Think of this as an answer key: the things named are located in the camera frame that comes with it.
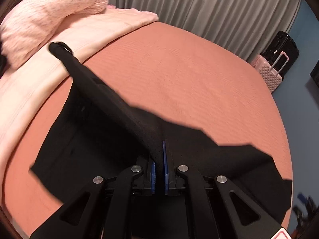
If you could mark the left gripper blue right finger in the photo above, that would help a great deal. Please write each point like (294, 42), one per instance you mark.
(230, 192)

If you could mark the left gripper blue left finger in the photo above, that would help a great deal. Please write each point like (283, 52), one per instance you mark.
(103, 207)

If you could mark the black pants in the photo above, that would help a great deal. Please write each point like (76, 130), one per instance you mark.
(98, 134)

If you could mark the pink hardshell suitcase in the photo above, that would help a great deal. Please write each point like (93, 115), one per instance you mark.
(271, 74)

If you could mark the salmon quilted bedspread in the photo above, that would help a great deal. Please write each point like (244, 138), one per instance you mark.
(170, 72)

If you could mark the light pink folded blanket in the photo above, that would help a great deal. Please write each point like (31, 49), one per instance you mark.
(24, 91)

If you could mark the black suitcase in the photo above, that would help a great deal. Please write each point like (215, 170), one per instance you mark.
(282, 42)

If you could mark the grey pleated curtain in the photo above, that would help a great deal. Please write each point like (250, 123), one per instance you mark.
(244, 27)

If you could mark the pink speckled pillow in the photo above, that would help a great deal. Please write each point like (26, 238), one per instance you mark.
(31, 24)

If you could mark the wall mounted black television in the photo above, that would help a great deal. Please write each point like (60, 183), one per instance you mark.
(315, 74)

